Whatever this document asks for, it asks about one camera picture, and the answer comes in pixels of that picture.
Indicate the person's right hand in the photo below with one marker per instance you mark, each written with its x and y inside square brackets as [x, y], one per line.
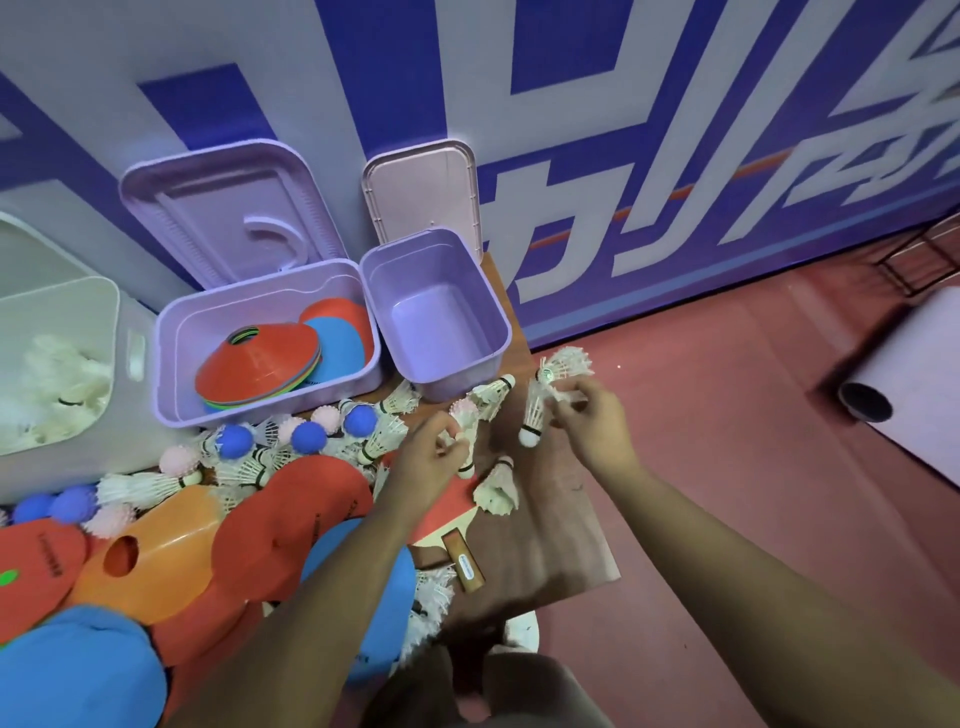
[600, 427]

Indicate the blue flat marker disc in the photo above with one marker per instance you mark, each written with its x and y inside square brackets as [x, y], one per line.
[341, 349]

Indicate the orange disc cone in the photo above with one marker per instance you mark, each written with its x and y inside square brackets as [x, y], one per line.
[169, 547]

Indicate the large purple bin lid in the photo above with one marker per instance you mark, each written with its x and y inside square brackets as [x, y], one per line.
[217, 210]

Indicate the person's right forearm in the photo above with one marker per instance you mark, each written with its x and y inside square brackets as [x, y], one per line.
[750, 600]

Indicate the person's right fingers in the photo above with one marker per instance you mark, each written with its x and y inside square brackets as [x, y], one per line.
[574, 394]

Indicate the white plastic bin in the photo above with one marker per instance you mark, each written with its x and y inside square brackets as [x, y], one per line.
[139, 420]

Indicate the person's left forearm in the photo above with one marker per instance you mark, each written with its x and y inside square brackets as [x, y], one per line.
[315, 622]

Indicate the small pink bin lid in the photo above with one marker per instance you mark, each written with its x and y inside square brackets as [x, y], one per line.
[424, 195]

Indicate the pile of white shuttlecocks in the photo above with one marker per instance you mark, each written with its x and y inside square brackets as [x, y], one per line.
[56, 390]
[429, 607]
[255, 469]

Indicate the white rolled mat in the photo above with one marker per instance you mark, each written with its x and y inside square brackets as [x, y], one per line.
[915, 367]

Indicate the red flat marker disc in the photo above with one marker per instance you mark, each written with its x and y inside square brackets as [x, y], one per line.
[337, 307]

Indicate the blue disc cone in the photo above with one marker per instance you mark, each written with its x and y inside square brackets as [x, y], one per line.
[75, 671]
[386, 622]

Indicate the small purple plastic bin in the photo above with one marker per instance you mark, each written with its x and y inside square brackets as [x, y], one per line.
[435, 315]

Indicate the stack of coloured disc cones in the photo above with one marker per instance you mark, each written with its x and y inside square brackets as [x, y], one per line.
[255, 367]

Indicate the pink spiky ball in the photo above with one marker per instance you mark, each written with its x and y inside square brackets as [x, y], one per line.
[325, 418]
[178, 460]
[111, 520]
[289, 429]

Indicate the white feather shuttlecock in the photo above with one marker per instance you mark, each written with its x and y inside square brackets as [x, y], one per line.
[532, 416]
[566, 364]
[489, 396]
[465, 459]
[496, 489]

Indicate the person's left fingers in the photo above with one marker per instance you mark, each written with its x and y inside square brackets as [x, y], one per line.
[450, 431]

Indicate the red disc cone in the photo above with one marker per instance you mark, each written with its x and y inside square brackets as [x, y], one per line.
[300, 517]
[199, 637]
[34, 581]

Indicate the blue spiky ball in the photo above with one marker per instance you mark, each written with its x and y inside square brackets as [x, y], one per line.
[360, 421]
[31, 509]
[234, 441]
[73, 503]
[307, 438]

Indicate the large purple plastic bin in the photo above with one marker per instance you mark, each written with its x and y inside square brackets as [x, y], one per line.
[187, 330]

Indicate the person's left hand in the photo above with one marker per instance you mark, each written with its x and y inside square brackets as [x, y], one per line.
[416, 465]

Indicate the black metal rack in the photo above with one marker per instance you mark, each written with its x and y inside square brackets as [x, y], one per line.
[926, 251]

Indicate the red table tennis paddle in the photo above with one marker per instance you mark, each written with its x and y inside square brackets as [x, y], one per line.
[450, 517]

